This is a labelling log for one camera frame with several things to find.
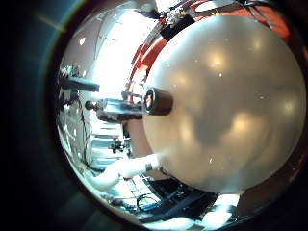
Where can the person with brown hair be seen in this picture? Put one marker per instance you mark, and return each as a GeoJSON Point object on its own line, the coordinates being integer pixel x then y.
{"type": "Point", "coordinates": [109, 109]}

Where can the orange chair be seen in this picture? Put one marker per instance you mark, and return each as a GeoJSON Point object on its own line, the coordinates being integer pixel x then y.
{"type": "Point", "coordinates": [150, 54]}

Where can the black equipment box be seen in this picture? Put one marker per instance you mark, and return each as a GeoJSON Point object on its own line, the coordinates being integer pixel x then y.
{"type": "Point", "coordinates": [176, 27]}

